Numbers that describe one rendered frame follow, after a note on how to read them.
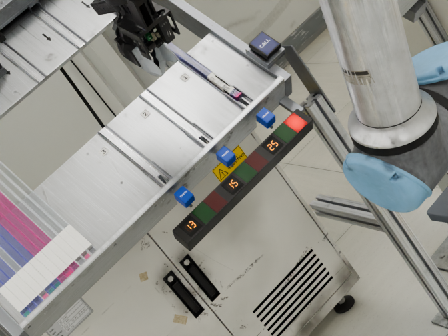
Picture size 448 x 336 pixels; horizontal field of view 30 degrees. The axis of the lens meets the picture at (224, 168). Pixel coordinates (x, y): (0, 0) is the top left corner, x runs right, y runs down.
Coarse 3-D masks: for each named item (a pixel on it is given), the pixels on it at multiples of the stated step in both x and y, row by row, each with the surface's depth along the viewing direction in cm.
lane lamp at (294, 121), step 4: (292, 116) 159; (296, 116) 159; (288, 120) 158; (292, 120) 158; (296, 120) 158; (300, 120) 158; (304, 120) 158; (288, 124) 158; (292, 124) 158; (296, 124) 158; (300, 124) 158; (304, 124) 157; (292, 128) 157; (296, 128) 157; (300, 128) 157
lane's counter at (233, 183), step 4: (232, 176) 154; (228, 180) 153; (232, 180) 153; (236, 180) 153; (224, 184) 153; (228, 184) 153; (232, 184) 153; (236, 184) 153; (240, 184) 153; (224, 188) 153; (228, 188) 152; (232, 188) 152; (236, 188) 152; (240, 188) 152; (232, 192) 152; (236, 192) 152
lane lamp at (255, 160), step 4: (256, 152) 156; (252, 156) 155; (256, 156) 155; (260, 156) 155; (248, 160) 155; (252, 160) 155; (256, 160) 155; (260, 160) 155; (264, 160) 155; (248, 164) 154; (252, 164) 154; (256, 164) 154; (260, 164) 154; (264, 164) 154; (256, 168) 154; (260, 168) 154
